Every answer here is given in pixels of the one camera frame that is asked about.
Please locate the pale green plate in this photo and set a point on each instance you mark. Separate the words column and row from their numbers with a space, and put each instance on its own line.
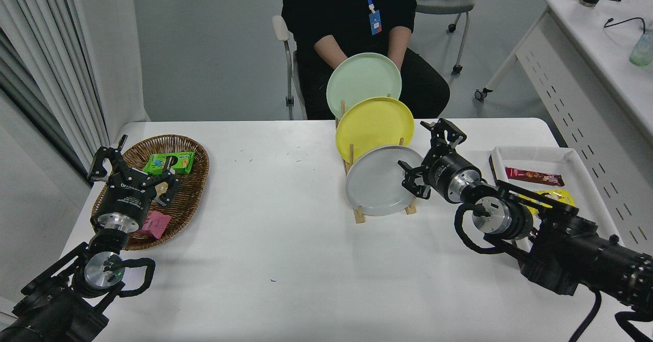
column 362, row 79

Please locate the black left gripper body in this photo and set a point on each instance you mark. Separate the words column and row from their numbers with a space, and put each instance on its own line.
column 125, row 201

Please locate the white tray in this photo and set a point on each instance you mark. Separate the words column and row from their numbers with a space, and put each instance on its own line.
column 586, row 173

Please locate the yellow plate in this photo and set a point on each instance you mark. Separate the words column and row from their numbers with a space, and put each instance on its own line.
column 372, row 127

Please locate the wooden plate rack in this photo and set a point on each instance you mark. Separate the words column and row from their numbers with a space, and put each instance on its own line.
column 359, row 215

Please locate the white perforated desk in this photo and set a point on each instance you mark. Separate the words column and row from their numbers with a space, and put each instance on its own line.
column 602, row 51

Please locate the person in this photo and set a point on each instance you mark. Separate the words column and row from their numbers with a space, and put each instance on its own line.
column 331, row 10

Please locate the white curtain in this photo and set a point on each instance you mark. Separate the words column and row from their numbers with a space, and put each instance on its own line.
column 41, row 51

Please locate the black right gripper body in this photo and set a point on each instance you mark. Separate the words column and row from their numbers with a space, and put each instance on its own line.
column 449, row 173

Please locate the pink snack packet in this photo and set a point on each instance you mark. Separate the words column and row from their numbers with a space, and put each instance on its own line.
column 155, row 224

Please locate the grey office chair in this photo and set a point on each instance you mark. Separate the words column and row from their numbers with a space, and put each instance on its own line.
column 444, row 4

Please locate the brown wicker basket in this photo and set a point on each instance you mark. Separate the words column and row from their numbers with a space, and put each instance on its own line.
column 191, row 199

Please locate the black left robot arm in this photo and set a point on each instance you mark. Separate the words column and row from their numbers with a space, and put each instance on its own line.
column 51, row 311

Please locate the red snack bar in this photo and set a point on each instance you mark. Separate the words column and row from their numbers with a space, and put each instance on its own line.
column 533, row 176

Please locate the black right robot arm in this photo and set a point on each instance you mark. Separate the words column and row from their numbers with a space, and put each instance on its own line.
column 571, row 250

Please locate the yellow snack packet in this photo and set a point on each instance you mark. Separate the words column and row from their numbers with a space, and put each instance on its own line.
column 558, row 197

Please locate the person's right hand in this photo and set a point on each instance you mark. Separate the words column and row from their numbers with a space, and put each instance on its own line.
column 338, row 59

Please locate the clear green bottle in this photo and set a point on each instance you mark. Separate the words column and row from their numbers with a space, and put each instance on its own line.
column 643, row 51

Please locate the green snack box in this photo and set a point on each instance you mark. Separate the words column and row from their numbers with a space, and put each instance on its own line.
column 178, row 162

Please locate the person's left hand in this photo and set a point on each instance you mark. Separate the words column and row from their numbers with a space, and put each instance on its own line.
column 398, row 57

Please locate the grey plate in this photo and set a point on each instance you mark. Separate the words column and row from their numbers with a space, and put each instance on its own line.
column 380, row 184

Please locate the white armrest chair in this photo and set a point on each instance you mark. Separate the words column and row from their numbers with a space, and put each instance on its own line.
column 280, row 28

